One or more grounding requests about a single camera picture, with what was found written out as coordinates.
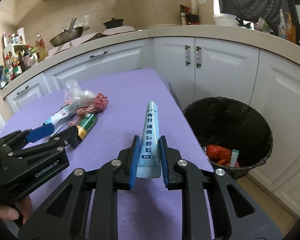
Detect blue white snack pouch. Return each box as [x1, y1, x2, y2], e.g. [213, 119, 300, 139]
[44, 105, 76, 137]

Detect light blue long sachet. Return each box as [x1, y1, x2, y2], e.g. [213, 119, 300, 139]
[136, 101, 161, 179]

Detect green amber bottle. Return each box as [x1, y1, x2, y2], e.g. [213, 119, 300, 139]
[76, 113, 97, 141]

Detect clear plastic bag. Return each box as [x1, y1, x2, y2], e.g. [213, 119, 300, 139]
[64, 80, 96, 107]

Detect red checkered ribbon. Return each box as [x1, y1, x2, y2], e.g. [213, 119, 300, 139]
[68, 93, 109, 126]

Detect red plastic bag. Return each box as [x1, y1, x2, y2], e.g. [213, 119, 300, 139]
[217, 159, 230, 166]
[206, 145, 231, 161]

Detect teal white tube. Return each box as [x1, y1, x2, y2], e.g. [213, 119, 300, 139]
[229, 150, 239, 168]

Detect black trash bin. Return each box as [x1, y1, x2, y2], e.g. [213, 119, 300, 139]
[183, 96, 273, 180]

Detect person left hand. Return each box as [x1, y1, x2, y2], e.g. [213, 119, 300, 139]
[0, 196, 33, 224]

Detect purple tablecloth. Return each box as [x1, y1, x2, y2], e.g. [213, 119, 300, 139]
[0, 68, 216, 240]

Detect cooking oil bottle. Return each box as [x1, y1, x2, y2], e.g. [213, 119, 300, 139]
[36, 34, 48, 61]

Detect white spice rack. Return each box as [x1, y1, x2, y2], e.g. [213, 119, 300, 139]
[3, 43, 27, 59]

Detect steel wok pan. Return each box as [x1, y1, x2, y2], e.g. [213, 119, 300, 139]
[50, 17, 83, 47]

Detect black clay pot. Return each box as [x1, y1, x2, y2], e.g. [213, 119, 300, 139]
[103, 17, 124, 29]

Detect white corner cabinets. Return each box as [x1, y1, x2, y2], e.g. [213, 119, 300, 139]
[2, 37, 300, 215]

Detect red black utensil holder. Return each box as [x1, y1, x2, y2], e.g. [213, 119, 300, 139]
[186, 14, 200, 25]

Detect dark sauce bottle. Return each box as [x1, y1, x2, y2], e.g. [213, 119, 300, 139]
[180, 5, 187, 25]

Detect white lidded bowl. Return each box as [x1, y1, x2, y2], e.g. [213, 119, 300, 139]
[213, 14, 239, 27]

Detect white spray bottle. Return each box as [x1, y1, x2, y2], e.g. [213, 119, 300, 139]
[278, 9, 287, 40]

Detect orange soap bottle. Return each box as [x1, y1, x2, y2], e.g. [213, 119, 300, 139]
[286, 12, 296, 43]

